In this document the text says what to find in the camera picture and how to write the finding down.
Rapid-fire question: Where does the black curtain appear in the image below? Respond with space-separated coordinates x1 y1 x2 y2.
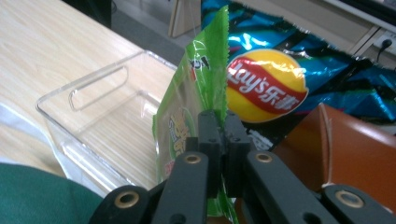
62 0 113 30

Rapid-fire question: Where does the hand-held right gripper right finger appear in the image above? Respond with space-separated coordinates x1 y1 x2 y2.
223 111 340 224

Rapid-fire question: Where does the clear acrylic box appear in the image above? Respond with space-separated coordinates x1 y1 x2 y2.
35 49 178 194

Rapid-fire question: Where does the green snack packet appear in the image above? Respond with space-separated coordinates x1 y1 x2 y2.
151 4 240 224

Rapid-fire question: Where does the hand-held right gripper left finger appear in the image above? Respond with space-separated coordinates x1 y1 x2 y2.
152 109 223 224

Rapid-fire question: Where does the brown carton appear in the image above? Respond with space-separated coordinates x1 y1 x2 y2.
272 102 396 214

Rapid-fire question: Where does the white wall socket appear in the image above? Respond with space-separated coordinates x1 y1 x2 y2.
372 29 396 59

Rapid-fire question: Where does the white patterned tote bag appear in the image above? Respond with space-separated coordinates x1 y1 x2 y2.
0 102 138 224

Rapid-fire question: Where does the blue chip bag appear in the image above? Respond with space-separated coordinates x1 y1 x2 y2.
200 0 396 152

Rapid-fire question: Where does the black plug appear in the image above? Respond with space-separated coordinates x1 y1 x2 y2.
375 38 394 63

